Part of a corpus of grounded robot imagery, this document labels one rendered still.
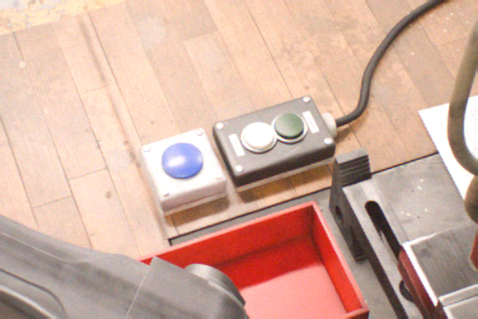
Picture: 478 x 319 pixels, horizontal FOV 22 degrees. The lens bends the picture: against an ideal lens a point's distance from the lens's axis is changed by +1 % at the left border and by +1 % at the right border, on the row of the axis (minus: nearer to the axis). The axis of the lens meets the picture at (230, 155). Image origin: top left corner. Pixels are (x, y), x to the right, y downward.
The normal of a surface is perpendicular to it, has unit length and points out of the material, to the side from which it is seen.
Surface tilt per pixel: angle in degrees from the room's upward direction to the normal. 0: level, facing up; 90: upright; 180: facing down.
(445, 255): 0
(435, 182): 0
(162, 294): 14
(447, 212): 0
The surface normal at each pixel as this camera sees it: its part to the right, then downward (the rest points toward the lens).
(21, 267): 0.23, -0.47
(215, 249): 0.35, 0.78
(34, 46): 0.00, -0.55
